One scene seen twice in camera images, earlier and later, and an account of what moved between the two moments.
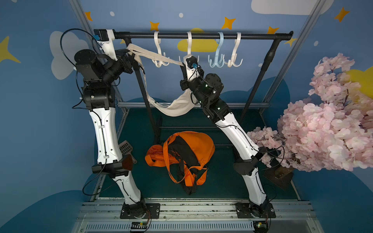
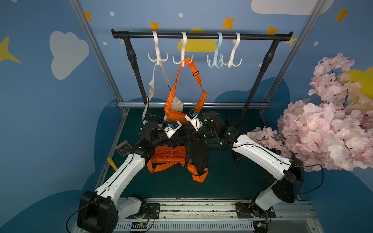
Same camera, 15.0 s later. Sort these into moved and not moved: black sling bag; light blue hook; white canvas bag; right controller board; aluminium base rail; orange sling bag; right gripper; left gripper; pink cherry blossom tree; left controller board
Moved: left gripper; orange sling bag; black sling bag; white canvas bag; right gripper
Not moved: pink cherry blossom tree; left controller board; aluminium base rail; right controller board; light blue hook
